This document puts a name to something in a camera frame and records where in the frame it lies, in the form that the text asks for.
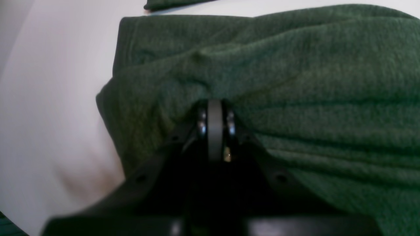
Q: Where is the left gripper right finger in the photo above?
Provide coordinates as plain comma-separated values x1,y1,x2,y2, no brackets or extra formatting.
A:
223,100,382,236

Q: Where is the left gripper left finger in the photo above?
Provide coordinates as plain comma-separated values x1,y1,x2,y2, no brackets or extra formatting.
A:
42,102,208,236

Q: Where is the dark green t-shirt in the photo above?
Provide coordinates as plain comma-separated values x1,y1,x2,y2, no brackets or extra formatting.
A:
96,4,420,236

